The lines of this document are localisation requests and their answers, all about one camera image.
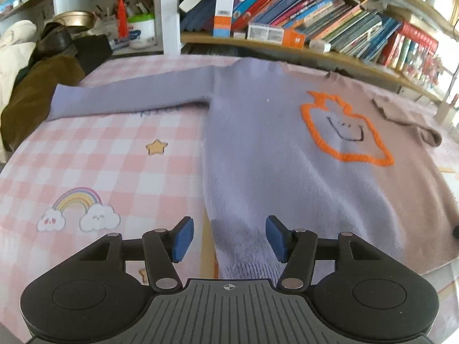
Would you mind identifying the lavender pink knit sweater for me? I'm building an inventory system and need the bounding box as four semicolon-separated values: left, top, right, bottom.
46;58;459;280

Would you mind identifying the cream coat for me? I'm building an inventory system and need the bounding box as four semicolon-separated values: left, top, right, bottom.
0;19;38;110

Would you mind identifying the row of colourful books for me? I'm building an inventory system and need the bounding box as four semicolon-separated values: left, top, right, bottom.
180;0;402;63

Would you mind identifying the black cloth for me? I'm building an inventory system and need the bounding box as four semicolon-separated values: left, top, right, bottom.
70;34;113;76

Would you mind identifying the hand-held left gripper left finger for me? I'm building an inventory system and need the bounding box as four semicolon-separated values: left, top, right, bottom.
77;216;195;292

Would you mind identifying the pink checked printed blanket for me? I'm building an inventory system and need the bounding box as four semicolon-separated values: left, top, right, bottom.
0;54;459;343

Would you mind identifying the white tub with green lid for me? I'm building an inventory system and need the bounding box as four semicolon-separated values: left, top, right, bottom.
127;13;156;49

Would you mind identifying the wooden bookshelf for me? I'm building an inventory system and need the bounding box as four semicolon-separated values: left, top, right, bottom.
0;0;459;105

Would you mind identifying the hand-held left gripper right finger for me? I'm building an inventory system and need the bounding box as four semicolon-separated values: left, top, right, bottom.
265;215;386;291

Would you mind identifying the tall white orange box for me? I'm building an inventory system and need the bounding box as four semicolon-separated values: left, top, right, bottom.
213;0;236;38

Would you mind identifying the gold metal bowl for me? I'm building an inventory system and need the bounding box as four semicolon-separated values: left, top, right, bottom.
53;11;96;29

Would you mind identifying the cluster of pens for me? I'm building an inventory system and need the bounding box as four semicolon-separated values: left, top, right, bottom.
130;0;155;15

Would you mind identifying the red boxed book set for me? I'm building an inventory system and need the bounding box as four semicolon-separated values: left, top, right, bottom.
378;21;440;81

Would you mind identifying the flat white orange box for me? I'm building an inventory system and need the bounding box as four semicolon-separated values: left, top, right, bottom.
247;23;306;46

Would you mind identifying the brown cloth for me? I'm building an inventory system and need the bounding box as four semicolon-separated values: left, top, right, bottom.
0;54;87;155

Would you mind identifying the red tasselled figurine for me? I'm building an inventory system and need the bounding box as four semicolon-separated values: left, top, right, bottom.
114;0;130;40

